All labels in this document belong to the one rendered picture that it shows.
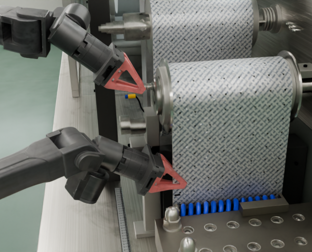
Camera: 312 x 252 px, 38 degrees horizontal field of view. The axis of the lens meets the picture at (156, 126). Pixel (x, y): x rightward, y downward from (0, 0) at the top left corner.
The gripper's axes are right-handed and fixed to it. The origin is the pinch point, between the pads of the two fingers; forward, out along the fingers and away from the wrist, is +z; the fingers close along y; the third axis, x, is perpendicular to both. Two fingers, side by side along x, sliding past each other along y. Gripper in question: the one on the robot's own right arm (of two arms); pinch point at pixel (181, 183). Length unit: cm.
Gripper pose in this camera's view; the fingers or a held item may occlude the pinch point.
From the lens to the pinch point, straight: 93.9
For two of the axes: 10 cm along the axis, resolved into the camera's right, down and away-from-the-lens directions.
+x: 4.7, -8.3, -3.0
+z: 8.7, 3.7, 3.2
